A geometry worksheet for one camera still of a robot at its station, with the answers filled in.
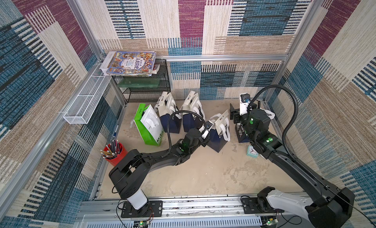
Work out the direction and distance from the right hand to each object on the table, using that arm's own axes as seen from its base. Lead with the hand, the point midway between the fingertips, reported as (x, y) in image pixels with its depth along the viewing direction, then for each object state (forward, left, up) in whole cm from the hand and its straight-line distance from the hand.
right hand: (240, 105), depth 73 cm
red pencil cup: (-14, +67, -21) cm, 72 cm away
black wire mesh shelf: (+38, +69, -27) cm, 83 cm away
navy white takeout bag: (+5, +38, -6) cm, 39 cm away
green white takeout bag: (-3, +47, -10) cm, 48 cm away
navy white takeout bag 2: (+5, +24, -20) cm, 32 cm away
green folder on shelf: (+26, +57, -6) cm, 63 cm away
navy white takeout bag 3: (-7, +9, -14) cm, 18 cm away
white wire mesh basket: (-2, +77, +2) cm, 77 cm away
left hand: (-3, +15, -15) cm, 22 cm away
